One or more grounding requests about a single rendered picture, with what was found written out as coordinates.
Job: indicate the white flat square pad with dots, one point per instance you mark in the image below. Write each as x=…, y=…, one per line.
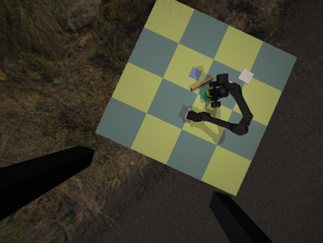
x=245, y=76

